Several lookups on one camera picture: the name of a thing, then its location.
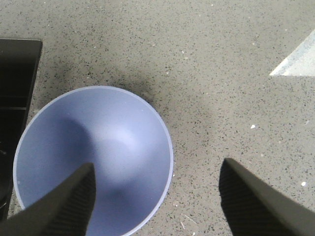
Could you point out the black glass gas stove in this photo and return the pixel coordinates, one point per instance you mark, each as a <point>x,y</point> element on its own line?
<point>19,59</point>

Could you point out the light blue bowl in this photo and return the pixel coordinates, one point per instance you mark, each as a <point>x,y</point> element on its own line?
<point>116,130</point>

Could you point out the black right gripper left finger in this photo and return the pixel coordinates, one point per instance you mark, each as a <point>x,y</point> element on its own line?
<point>65,211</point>

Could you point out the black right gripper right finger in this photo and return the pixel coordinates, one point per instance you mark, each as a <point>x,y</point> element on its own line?
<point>253,208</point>

